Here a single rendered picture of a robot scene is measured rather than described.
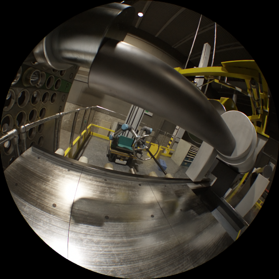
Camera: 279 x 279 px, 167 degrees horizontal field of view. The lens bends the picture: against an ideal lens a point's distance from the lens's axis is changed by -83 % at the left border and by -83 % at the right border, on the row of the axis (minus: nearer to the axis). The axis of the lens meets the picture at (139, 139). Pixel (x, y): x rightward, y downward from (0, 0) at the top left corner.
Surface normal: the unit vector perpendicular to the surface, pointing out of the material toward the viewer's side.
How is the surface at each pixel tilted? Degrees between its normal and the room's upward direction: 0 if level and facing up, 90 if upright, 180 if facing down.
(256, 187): 90
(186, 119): 131
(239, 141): 90
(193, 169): 90
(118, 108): 90
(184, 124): 149
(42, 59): 157
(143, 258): 0
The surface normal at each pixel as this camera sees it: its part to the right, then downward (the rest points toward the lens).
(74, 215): 0.39, -0.89
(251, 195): -0.88, -0.28
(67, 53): -0.25, 0.96
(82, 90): 0.26, 0.36
